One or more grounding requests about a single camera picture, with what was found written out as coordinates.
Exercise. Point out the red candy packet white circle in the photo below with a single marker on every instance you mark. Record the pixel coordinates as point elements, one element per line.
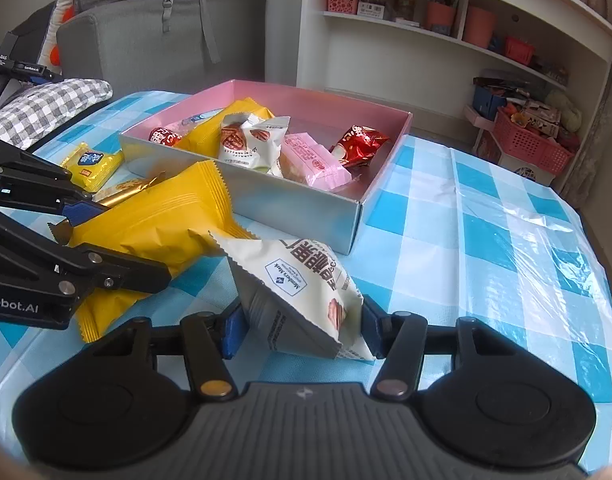
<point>163,137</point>

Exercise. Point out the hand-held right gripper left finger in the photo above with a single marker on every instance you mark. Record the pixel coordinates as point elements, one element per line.
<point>233,332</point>

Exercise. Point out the grey checkered cushion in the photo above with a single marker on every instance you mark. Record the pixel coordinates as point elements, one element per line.
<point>45,105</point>

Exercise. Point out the patterned curtain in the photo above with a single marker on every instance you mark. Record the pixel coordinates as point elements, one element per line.
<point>598,135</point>

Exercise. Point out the white pecan packet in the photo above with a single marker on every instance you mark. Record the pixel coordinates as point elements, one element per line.
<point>246,147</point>

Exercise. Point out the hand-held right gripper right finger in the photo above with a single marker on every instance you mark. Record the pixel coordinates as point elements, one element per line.
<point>371,327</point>

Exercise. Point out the large yellow packet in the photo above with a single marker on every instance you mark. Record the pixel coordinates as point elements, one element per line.
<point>210,132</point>
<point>155,220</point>

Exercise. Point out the blue checkered tablecloth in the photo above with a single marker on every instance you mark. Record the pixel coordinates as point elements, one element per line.
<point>461,260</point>

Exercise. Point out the cream packet blue logo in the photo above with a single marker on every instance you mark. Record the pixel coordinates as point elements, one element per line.
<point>291,280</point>

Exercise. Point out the grey sofa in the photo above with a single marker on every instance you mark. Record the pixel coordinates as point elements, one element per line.
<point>135,45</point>

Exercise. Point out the blue box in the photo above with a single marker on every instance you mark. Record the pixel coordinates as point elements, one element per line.
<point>488,100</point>

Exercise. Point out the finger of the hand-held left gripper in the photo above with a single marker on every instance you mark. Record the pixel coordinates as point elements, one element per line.
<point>135,275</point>
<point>83,211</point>

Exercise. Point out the pink wafer packet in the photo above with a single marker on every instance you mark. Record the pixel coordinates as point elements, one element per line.
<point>313,162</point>

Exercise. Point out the pink-lined silver box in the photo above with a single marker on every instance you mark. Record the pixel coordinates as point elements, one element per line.
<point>296,215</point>

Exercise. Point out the pink plastic tray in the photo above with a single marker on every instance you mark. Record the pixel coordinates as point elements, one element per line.
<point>478,119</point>

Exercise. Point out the black and blue device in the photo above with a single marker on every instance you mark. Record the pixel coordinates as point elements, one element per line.
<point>23,67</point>

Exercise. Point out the large red plastic basket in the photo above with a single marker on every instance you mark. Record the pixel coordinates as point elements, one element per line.
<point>526,145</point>

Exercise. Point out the pale green plush toy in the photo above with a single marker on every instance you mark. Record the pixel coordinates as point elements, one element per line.
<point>566,110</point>

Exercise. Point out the white labelled box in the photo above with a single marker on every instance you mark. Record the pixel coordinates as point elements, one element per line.
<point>372,11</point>

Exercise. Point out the small red basket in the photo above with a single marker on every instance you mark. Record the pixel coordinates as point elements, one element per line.
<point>518,51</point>

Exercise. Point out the white printed storage box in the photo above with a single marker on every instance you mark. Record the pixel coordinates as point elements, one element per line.
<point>531,174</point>

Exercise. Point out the red strawberry candy packet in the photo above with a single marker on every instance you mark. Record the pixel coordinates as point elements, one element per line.
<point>358,142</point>

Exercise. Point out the small yellow blue-label packet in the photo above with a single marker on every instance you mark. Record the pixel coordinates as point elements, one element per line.
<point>93,165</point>

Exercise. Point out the orange printed box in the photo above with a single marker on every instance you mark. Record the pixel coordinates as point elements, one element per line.
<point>484,146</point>

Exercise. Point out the white bookshelf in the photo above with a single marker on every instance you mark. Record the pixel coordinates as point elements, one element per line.
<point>311,35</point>

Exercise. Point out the gold bar packet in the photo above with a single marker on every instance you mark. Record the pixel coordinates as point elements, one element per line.
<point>123,190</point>

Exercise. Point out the pile of assorted packets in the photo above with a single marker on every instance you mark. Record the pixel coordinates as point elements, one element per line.
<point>533,117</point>

